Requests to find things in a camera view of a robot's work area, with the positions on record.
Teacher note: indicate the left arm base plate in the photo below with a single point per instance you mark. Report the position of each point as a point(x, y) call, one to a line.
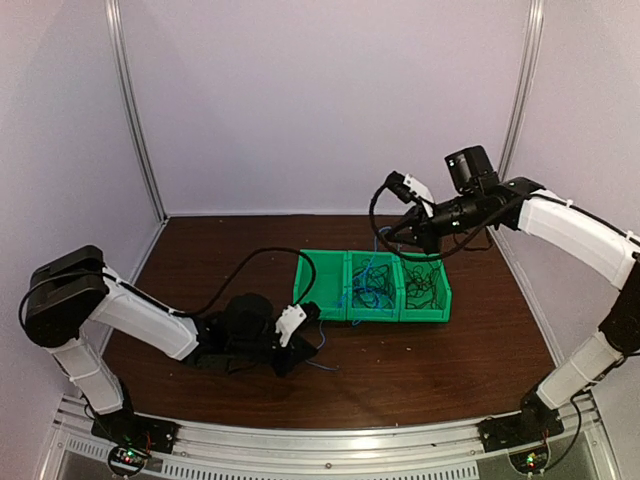
point(135, 434)

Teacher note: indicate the aluminium frame post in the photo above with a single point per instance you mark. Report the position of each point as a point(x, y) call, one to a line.
point(131, 110)
point(528, 63)

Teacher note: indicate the front aluminium rail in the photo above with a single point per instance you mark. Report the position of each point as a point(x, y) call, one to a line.
point(449, 450)

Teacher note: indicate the left aluminium frame post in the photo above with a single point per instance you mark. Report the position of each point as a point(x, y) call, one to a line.
point(131, 110)

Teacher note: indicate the green bin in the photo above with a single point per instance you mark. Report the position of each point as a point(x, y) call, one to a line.
point(330, 289)
point(428, 294)
point(373, 294)

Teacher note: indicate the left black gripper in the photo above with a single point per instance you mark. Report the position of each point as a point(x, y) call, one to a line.
point(294, 356)

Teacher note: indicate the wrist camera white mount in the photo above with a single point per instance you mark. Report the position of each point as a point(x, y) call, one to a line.
point(408, 188)
point(292, 318)

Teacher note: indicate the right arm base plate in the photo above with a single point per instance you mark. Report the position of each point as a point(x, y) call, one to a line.
point(515, 430)

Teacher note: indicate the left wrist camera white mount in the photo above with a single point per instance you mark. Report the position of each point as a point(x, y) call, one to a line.
point(292, 318)

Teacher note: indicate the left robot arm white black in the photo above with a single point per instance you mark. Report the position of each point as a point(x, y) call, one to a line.
point(79, 287)

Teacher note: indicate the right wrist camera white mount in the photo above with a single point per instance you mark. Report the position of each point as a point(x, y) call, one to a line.
point(408, 188)

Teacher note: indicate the right aluminium frame post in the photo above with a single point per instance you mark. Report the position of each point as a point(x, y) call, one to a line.
point(528, 63)

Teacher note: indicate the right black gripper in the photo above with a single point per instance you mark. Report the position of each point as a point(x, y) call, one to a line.
point(424, 234)

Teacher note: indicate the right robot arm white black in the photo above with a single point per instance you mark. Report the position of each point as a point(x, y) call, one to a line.
point(484, 200)

